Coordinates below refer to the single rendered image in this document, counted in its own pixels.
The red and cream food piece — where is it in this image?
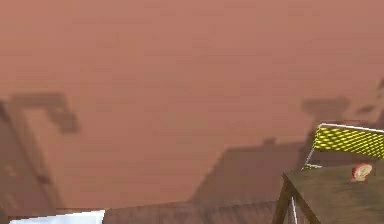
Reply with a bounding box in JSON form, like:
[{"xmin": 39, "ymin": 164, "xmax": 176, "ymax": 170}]
[{"xmin": 349, "ymin": 162, "xmax": 374, "ymax": 183}]

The dark wooden table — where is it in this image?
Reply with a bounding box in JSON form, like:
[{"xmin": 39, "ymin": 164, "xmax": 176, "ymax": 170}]
[{"xmin": 271, "ymin": 159, "xmax": 384, "ymax": 224}]

